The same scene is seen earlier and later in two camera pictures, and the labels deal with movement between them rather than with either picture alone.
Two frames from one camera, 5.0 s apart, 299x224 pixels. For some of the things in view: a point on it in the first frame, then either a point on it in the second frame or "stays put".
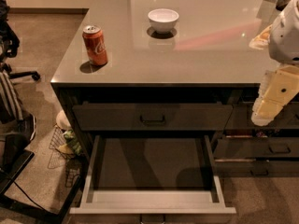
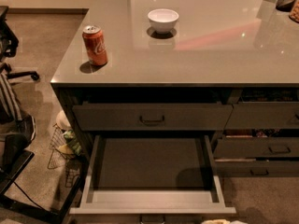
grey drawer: x=152 y=175 stays put
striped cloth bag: x=13 y=121 stays put
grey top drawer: x=151 y=117 stays put
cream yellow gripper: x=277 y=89 -> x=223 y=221
